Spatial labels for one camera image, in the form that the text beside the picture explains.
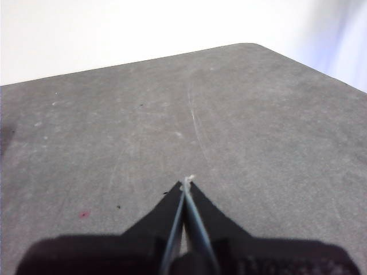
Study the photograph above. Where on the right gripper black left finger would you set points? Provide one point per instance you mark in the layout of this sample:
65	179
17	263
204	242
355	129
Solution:
114	255

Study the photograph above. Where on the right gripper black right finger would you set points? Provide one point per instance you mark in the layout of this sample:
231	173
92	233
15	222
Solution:
258	257

